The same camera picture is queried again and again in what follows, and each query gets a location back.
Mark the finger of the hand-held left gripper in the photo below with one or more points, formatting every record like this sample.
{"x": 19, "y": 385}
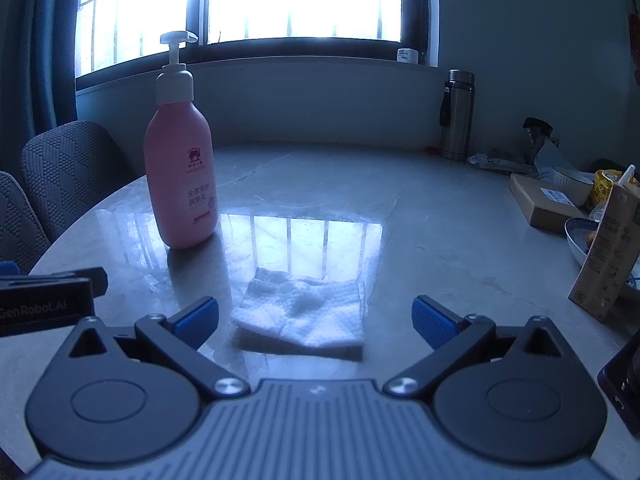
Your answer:
{"x": 75, "y": 280}

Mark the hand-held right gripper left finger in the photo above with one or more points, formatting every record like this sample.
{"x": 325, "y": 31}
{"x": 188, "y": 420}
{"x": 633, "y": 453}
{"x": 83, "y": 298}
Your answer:
{"x": 196, "y": 319}

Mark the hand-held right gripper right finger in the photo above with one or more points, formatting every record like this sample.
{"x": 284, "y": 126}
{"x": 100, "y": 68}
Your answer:
{"x": 431, "y": 321}

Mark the white wipe cloth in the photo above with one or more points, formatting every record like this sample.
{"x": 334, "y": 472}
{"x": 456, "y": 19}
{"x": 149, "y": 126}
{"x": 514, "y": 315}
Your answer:
{"x": 305, "y": 312}

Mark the pink pump bottle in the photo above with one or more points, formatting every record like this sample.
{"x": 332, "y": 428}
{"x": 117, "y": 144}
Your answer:
{"x": 181, "y": 180}

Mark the grey fabric chair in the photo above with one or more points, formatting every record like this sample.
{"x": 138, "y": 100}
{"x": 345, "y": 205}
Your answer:
{"x": 70, "y": 170}
{"x": 17, "y": 230}

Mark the brown cardboard box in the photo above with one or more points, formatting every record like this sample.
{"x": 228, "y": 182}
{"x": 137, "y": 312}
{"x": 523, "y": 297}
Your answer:
{"x": 542, "y": 205}

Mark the blue rimmed plate with food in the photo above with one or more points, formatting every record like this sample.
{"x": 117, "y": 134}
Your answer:
{"x": 577, "y": 240}

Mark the flat plastic packet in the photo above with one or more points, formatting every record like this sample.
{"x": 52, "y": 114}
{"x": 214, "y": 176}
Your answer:
{"x": 500, "y": 162}

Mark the tan drink carton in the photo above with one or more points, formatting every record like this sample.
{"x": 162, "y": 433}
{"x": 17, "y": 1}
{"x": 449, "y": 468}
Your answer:
{"x": 607, "y": 255}

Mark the white ribbed bowl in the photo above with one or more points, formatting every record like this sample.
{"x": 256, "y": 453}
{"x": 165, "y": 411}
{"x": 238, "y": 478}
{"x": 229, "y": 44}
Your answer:
{"x": 575, "y": 182}

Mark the steel thermos flask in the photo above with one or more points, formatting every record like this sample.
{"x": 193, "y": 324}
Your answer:
{"x": 457, "y": 120}

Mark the dark phone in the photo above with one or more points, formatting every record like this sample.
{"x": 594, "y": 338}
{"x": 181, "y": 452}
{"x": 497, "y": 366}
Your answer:
{"x": 622, "y": 390}

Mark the yellow plastic bag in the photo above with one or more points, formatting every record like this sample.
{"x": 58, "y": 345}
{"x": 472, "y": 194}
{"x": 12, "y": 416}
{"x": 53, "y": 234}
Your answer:
{"x": 605, "y": 187}

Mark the blue curtain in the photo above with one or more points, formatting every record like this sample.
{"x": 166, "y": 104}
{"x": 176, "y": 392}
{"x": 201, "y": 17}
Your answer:
{"x": 35, "y": 40}

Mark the barred window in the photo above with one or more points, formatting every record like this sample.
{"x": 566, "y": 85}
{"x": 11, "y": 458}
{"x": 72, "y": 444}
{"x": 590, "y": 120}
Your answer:
{"x": 240, "y": 5}

